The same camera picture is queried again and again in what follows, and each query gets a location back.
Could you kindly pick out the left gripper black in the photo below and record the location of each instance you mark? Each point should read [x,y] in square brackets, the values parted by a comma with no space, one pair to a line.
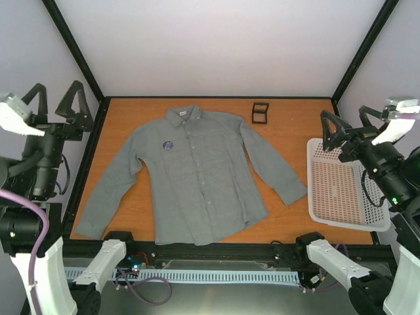
[75,128]

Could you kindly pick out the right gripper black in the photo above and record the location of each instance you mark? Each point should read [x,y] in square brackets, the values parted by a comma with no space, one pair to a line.
[356,135]

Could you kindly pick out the black brooch box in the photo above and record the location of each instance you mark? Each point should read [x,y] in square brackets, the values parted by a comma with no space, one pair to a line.
[260,113]

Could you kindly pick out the blue brooch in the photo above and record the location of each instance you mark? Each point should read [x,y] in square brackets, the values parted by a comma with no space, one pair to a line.
[168,145]

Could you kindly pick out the grey button-up shirt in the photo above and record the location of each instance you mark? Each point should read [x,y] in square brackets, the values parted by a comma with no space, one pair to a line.
[203,189]

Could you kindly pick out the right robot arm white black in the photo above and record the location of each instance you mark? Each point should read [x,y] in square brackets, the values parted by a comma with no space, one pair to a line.
[398,180]

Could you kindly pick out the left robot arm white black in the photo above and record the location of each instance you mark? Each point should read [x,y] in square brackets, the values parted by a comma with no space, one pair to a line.
[31,227]

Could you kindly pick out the white plastic perforated basket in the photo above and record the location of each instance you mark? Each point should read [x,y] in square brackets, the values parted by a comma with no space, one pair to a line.
[335,194]

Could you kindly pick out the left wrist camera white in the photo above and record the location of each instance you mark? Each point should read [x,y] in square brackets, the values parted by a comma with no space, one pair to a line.
[15,115]

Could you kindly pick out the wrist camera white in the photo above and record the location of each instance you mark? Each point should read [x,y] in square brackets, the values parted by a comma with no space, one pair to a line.
[400,113]
[15,115]

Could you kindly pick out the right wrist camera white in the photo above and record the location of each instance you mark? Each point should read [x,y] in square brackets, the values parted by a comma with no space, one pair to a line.
[400,113]

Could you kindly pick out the left black frame post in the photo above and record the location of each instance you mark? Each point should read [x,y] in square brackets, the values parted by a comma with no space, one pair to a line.
[69,39]

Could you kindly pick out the black frame post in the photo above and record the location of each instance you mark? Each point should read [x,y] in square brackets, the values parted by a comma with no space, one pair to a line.
[69,39]
[372,34]

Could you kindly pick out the right black frame post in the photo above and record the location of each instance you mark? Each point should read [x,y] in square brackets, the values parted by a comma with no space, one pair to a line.
[372,34]

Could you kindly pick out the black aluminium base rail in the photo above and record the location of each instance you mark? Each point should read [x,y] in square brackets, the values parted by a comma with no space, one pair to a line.
[277,255]

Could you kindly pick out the light blue slotted cable duct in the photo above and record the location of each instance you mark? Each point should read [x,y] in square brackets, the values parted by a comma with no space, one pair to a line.
[217,277]

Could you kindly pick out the metal base plate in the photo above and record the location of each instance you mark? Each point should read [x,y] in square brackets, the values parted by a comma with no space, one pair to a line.
[162,297]

